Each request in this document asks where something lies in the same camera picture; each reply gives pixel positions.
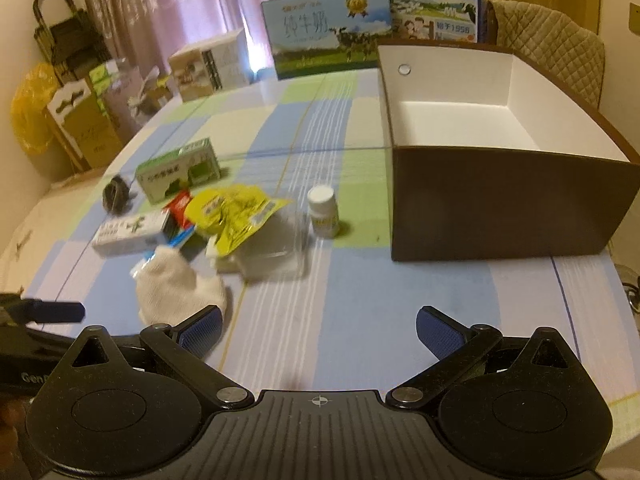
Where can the brown cardboard carton with handle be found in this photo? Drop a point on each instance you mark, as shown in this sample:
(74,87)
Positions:
(76,112)

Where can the light blue milk carton box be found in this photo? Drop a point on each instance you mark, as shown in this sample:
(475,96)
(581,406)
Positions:
(308,37)

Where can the brown white storage box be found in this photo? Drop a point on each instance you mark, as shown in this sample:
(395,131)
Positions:
(489,156)

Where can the dark brown hair scrunchie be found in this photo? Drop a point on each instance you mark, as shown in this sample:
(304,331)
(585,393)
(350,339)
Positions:
(117,196)

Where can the green spray medicine box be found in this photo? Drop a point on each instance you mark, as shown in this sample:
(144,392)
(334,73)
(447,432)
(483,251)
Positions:
(166,175)

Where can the checkered bed sheet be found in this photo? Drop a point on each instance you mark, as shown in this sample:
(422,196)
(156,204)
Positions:
(335,311)

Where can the quilted beige chair cover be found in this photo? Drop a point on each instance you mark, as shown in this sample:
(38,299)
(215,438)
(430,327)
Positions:
(552,40)

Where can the yellow plastic bag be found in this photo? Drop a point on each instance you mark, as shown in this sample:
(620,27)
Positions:
(28,105)

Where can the white pill bottle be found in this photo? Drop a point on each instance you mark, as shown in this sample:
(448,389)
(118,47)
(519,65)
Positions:
(323,211)

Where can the beige white product box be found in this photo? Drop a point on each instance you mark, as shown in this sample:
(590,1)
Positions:
(216,64)

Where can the white green medicine box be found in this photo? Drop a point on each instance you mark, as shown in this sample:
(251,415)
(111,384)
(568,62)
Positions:
(134,234)

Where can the white sock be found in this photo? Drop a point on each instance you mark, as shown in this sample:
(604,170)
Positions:
(169,290)

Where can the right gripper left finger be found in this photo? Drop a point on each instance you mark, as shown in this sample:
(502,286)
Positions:
(179,351)

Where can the yellow snack packet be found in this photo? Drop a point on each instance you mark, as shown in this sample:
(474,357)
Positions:
(230,216)

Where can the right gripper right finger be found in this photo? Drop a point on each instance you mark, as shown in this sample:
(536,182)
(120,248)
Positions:
(460,352)

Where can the green tissue packs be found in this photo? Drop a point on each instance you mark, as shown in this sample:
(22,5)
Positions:
(102,76)

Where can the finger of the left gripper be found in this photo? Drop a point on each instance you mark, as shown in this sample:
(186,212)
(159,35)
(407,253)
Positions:
(21,311)

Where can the red candy packet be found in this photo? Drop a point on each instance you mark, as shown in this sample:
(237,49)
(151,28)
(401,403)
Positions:
(176,208)

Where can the flattened cardboard on floor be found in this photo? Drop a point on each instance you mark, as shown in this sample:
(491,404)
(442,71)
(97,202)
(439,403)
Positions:
(39,225)

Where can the clear plastic container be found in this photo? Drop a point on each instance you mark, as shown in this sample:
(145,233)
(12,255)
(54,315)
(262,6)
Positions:
(275,253)

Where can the black folding cart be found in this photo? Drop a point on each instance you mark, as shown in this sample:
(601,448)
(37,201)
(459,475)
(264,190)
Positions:
(73,47)

